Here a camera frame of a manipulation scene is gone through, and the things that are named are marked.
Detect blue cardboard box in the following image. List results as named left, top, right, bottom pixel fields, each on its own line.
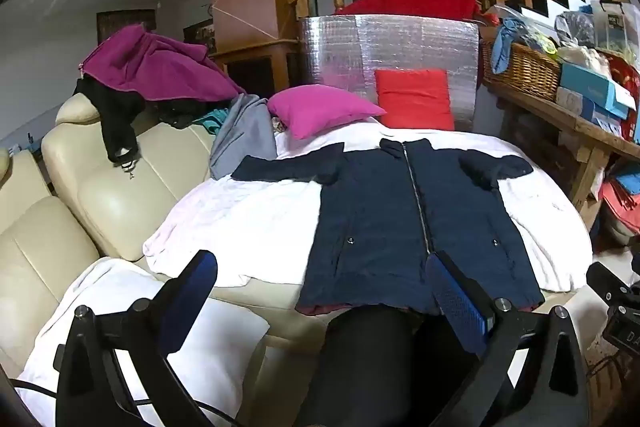
left=559, top=64, right=632, bottom=120

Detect wicker basket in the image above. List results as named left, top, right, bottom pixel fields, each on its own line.
left=481, top=39, right=562, bottom=103

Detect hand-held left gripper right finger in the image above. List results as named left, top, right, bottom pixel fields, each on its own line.
left=424, top=251, right=592, bottom=427

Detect teal garment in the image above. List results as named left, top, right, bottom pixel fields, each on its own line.
left=192, top=109, right=232, bottom=135

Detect blue cloth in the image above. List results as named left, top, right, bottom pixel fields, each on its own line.
left=491, top=18, right=527, bottom=75

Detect wooden table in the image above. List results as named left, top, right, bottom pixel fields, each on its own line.
left=481, top=77, right=640, bottom=230

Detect person's black trousers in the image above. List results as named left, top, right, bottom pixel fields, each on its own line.
left=299, top=301, right=518, bottom=427

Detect grey garment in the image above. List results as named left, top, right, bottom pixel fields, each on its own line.
left=209, top=94, right=277, bottom=180

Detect white blanket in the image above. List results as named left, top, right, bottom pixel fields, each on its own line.
left=142, top=117, right=594, bottom=293

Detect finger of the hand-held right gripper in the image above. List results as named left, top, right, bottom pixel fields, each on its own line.
left=585, top=260, right=630, bottom=309

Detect black garment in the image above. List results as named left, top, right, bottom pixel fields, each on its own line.
left=74, top=74, right=148, bottom=168

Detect red pillow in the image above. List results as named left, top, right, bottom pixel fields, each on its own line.
left=374, top=69, right=456, bottom=132

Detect clear plastic package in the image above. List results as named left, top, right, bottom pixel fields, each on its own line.
left=591, top=1, right=640, bottom=64

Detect pile of red and blue cloths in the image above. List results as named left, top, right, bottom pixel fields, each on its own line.
left=599, top=164, right=640, bottom=249

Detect navy zip jacket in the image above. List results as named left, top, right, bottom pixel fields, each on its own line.
left=231, top=138, right=546, bottom=317

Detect dark framed picture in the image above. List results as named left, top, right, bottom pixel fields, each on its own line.
left=182, top=19, right=217, bottom=56
left=96, top=9, right=157, bottom=45

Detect silver foil insulation board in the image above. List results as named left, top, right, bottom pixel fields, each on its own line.
left=299, top=13, right=481, bottom=132

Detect magenta pillow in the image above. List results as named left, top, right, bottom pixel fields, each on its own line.
left=267, top=88, right=387, bottom=140

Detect cream cloth bundle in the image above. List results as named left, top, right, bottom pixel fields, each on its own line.
left=556, top=46, right=614, bottom=78

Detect purple garment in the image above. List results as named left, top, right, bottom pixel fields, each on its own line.
left=78, top=25, right=246, bottom=104

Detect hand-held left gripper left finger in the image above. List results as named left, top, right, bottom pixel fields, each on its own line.
left=55, top=250, right=219, bottom=427

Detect cream leather sofa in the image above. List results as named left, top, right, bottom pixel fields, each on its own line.
left=0, top=96, right=331, bottom=388

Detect grey folded fabric pack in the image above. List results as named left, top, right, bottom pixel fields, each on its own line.
left=554, top=11, right=597, bottom=48

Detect red patterned bag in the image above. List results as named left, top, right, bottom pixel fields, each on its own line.
left=606, top=53, right=640, bottom=130

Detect white cushion cloth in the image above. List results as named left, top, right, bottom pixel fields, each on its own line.
left=16, top=256, right=272, bottom=427

